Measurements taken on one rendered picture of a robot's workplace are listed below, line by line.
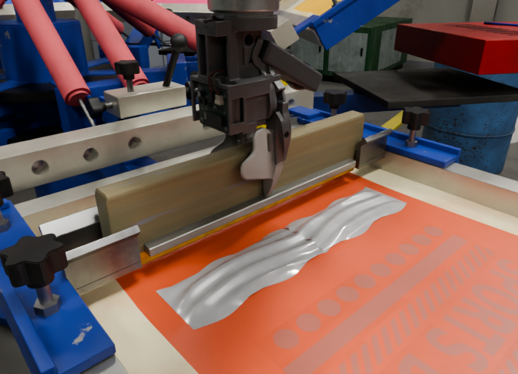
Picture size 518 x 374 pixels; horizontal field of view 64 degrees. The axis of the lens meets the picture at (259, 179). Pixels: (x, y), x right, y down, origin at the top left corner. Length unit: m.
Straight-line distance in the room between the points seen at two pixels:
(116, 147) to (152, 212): 0.23
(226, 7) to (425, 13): 6.94
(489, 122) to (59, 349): 2.97
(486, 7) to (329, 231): 6.54
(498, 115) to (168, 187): 2.84
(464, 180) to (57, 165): 0.57
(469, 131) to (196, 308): 2.83
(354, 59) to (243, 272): 5.28
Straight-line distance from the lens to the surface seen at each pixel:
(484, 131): 3.14
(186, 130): 0.70
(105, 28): 0.99
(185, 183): 0.45
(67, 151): 0.63
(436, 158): 0.68
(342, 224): 0.54
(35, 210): 0.57
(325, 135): 0.59
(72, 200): 0.58
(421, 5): 7.36
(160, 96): 0.73
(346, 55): 5.70
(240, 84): 0.43
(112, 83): 0.93
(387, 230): 0.55
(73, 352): 0.35
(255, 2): 0.44
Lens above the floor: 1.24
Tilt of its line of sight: 26 degrees down
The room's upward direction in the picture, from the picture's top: straight up
